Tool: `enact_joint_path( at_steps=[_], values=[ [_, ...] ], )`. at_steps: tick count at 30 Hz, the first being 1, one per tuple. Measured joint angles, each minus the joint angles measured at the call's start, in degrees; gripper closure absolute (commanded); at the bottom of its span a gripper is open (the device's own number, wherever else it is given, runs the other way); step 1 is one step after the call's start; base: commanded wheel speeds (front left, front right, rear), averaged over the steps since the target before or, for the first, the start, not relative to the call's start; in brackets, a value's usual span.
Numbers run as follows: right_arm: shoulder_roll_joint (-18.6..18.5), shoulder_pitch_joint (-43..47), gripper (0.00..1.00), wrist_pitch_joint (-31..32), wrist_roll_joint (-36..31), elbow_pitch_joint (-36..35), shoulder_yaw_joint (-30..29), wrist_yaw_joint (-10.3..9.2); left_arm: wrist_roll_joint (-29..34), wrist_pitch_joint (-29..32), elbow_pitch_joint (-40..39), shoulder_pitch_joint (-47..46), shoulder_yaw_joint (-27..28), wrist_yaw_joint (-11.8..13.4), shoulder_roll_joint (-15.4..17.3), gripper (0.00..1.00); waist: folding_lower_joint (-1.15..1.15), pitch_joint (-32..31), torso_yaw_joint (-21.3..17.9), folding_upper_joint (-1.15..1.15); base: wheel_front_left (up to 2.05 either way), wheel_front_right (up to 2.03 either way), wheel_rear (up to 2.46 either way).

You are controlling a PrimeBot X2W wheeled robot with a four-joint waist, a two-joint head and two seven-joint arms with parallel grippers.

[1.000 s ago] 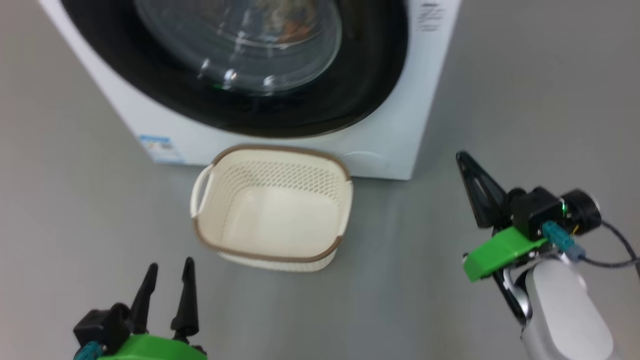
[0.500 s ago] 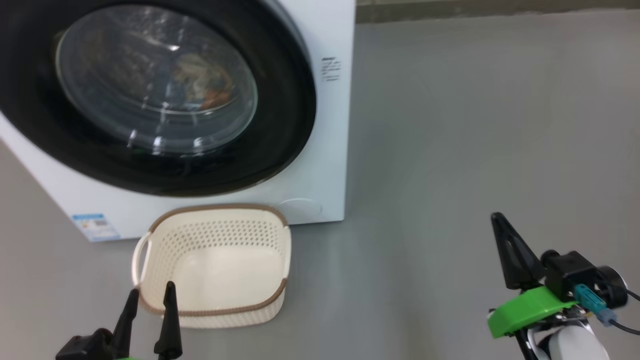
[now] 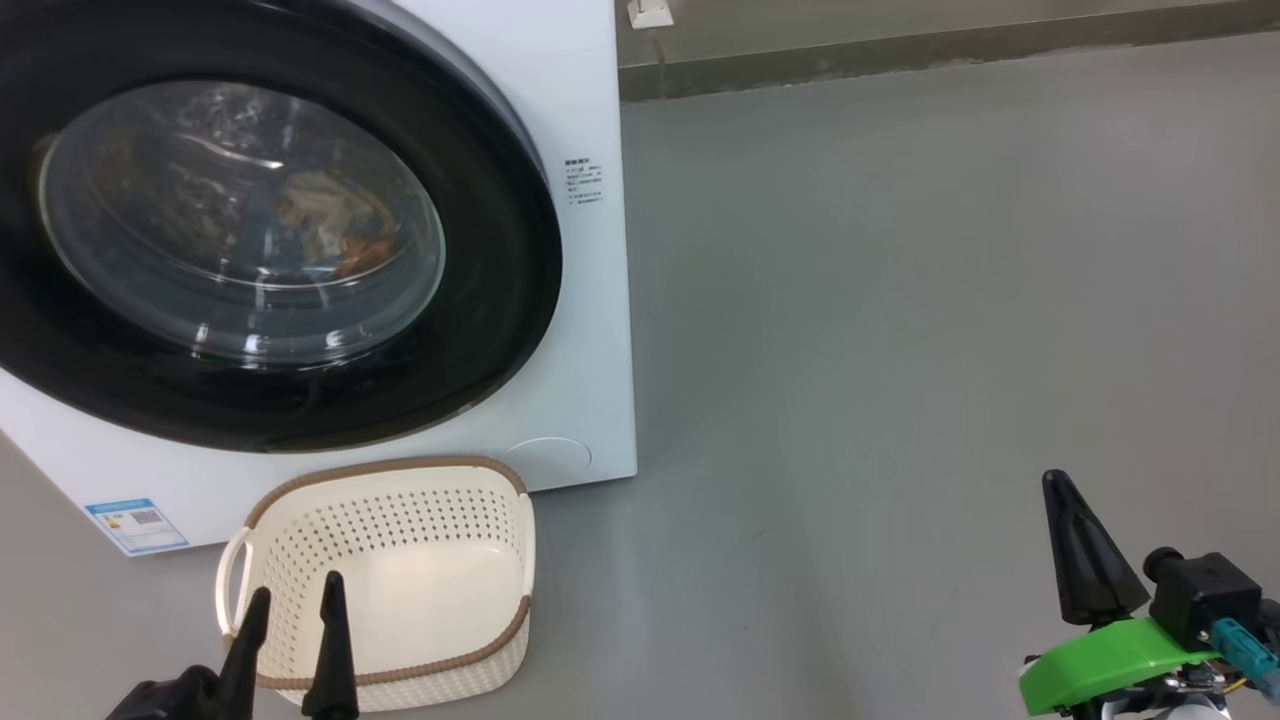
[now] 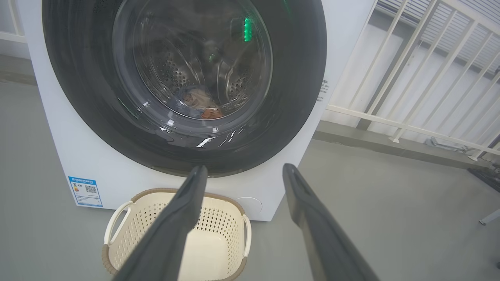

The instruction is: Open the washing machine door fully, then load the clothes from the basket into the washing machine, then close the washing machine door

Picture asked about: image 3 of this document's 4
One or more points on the cream perforated laundry basket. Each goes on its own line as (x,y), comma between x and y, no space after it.
(450,580)

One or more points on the blue bear-print garment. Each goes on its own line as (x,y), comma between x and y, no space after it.
(330,215)

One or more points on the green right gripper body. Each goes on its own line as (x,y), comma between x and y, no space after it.
(1100,665)

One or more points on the small black text label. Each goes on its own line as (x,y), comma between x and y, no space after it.
(583,182)

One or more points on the black round washer door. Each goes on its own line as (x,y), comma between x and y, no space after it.
(500,300)

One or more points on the white front-load washing machine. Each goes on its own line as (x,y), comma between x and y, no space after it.
(595,380)

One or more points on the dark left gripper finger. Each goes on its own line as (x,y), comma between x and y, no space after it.
(332,670)
(245,670)

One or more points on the blue energy label sticker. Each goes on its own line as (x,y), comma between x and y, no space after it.
(137,525)

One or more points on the teal right camera connector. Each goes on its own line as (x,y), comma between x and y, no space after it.
(1245,655)

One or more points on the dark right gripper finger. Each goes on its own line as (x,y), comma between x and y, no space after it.
(1070,580)
(1110,580)

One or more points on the white post foot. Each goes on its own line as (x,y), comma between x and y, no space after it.
(650,12)

